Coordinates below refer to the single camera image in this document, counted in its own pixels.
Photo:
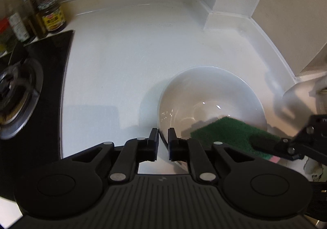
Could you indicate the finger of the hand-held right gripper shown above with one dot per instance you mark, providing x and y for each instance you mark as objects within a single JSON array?
[
  {"x": 265, "y": 145},
  {"x": 293, "y": 158}
]

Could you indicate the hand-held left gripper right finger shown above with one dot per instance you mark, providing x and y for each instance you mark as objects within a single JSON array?
[{"x": 171, "y": 143}]

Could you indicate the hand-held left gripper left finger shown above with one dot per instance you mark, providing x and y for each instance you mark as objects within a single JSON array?
[{"x": 153, "y": 143}]

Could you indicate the green and pink sponge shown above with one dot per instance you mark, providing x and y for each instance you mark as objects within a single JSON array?
[{"x": 230, "y": 131}]

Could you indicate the white ceramic bowl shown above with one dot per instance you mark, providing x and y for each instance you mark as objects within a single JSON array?
[{"x": 204, "y": 90}]

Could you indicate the black glass cooktop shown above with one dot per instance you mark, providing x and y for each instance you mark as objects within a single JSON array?
[{"x": 51, "y": 78}]

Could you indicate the metal gas burner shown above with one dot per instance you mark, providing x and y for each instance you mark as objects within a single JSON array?
[{"x": 18, "y": 96}]

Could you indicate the sauce jar with checkered lid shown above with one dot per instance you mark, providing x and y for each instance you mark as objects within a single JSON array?
[{"x": 52, "y": 18}]

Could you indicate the dark olive oil bottle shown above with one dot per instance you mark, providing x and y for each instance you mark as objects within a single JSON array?
[{"x": 38, "y": 24}]

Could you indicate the clear bottle with white label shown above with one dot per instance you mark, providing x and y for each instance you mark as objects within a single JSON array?
[{"x": 18, "y": 27}]

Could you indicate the clear bottle with black cap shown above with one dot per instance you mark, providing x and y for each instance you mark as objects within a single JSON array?
[{"x": 26, "y": 6}]

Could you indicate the red capped container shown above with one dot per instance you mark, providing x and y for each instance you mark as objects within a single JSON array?
[{"x": 3, "y": 25}]

